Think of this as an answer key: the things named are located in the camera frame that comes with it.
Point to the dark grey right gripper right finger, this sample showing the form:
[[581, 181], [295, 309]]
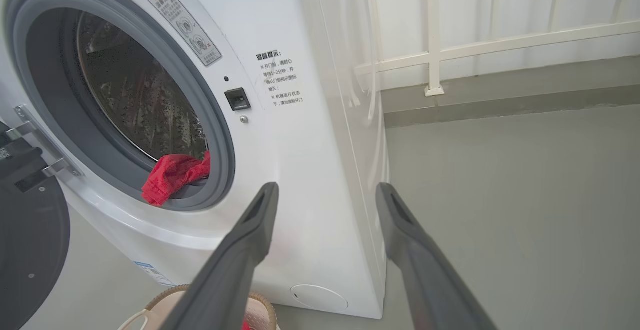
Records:
[[435, 290]]

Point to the cream perforated laundry basket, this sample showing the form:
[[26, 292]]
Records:
[[150, 310]]

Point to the white front-load washing machine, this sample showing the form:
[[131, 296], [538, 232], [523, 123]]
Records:
[[280, 170]]

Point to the grey warning label sticker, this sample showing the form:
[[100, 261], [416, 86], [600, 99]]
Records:
[[182, 23]]

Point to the white metal railing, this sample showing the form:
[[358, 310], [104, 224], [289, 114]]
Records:
[[434, 30]]

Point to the blue energy label sticker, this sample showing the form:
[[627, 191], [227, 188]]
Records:
[[152, 272]]

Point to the black round glass washer door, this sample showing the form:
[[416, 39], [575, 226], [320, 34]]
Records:
[[25, 250]]

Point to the stainless steel washing machine drum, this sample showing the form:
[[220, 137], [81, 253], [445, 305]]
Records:
[[135, 95]]

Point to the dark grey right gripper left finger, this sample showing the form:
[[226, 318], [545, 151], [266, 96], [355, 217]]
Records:
[[230, 280]]

